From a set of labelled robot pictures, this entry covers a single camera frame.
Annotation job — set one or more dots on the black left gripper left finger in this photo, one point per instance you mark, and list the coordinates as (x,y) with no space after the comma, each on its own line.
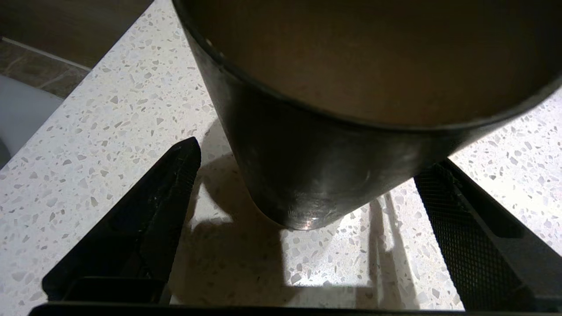
(131,237)

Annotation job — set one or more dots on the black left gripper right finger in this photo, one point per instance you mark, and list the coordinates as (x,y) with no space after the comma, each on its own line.
(491,245)

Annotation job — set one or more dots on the dark metal tumbler cup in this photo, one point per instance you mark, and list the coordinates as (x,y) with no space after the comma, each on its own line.
(329,131)

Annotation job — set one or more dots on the white bathtub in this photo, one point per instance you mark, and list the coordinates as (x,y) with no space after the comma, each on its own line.
(19,118)

